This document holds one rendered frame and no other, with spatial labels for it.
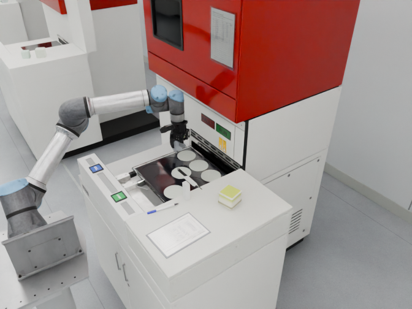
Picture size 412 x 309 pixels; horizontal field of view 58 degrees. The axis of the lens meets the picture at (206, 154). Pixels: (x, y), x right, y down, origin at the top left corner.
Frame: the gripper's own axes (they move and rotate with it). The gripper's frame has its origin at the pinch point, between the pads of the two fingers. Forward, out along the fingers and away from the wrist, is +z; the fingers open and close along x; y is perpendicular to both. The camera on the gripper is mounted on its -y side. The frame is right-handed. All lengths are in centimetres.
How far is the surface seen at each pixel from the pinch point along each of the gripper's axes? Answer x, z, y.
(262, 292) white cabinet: -32, 44, 66
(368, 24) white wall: 145, -42, 74
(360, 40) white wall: 147, -30, 70
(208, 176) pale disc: -11.6, 1.2, 25.6
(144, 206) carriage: -42.2, 3.2, 8.3
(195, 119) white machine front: 13.0, -14.6, 5.5
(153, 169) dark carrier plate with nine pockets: -18.6, 1.3, -2.3
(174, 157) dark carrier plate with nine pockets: -4.3, 1.2, 1.7
